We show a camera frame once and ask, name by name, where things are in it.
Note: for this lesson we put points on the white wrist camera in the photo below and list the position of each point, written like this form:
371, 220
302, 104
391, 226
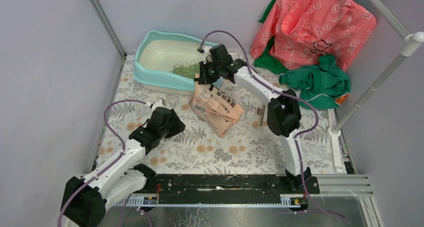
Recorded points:
159, 103
204, 50

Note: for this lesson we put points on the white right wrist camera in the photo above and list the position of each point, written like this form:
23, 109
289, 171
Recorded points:
204, 50

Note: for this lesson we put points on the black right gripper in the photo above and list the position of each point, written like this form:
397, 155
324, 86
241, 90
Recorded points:
204, 79

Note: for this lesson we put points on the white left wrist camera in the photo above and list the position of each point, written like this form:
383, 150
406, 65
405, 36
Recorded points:
159, 103

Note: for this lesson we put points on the dark green garment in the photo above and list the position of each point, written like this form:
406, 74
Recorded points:
289, 35

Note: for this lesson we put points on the green sweatshirt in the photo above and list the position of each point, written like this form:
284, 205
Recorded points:
324, 86

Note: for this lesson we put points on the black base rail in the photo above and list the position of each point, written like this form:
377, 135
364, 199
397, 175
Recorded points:
227, 189

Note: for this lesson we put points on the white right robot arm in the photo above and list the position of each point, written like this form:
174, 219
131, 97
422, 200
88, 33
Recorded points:
283, 110

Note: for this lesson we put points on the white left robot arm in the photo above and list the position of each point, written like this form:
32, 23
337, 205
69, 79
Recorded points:
87, 199

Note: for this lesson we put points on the brown bag sealing clip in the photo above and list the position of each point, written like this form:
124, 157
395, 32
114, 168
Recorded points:
260, 112

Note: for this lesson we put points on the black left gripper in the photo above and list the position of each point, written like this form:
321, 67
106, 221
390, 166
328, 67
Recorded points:
178, 125

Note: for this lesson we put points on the teal litter box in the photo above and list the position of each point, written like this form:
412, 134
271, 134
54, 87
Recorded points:
158, 54

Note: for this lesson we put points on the pink patterned jacket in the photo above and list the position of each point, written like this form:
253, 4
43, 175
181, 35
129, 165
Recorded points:
351, 25

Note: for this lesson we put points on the green cat litter pile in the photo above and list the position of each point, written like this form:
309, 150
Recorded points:
187, 70

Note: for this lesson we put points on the pink cat litter bag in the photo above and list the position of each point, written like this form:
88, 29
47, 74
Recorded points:
215, 107

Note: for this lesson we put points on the white pole stand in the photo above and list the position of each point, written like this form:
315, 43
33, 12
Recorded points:
413, 42

